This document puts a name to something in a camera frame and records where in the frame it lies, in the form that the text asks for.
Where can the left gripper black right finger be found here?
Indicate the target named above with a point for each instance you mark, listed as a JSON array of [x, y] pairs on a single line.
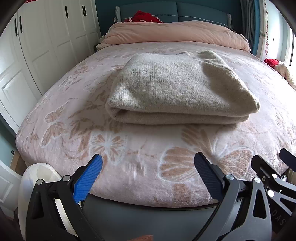
[[242, 212]]

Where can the cream cloth by window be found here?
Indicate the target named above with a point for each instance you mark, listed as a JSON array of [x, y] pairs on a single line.
[[285, 72]]

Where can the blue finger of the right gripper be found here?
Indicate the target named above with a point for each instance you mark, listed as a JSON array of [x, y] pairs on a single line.
[[259, 165]]

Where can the teal upholstered headboard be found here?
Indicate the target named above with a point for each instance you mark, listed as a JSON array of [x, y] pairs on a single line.
[[172, 11]]

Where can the red cloth on headboard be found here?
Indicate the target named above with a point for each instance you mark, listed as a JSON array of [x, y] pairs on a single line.
[[143, 17]]

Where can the cream knit sweater black hearts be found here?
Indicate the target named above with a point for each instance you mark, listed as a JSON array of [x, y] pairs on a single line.
[[158, 89]]

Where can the person's fleece-clad knee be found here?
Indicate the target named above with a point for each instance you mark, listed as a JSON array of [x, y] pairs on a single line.
[[31, 175]]

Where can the red cloth by window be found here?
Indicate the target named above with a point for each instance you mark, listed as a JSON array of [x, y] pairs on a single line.
[[271, 62]]

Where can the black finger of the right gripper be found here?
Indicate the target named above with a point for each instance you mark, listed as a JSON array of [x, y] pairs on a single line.
[[288, 158]]

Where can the pink floral bed blanket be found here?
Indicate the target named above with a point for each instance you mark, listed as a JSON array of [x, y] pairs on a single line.
[[153, 165]]

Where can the white door with handle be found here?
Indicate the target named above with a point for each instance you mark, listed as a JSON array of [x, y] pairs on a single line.
[[9, 189]]

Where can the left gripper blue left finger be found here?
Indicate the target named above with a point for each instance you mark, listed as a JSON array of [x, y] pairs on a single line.
[[89, 178]]

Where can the white wardrobe with red stickers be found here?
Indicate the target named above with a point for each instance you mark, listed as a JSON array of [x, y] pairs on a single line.
[[40, 42]]

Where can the pink folded duvet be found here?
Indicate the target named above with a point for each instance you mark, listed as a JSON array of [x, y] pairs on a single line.
[[186, 31]]

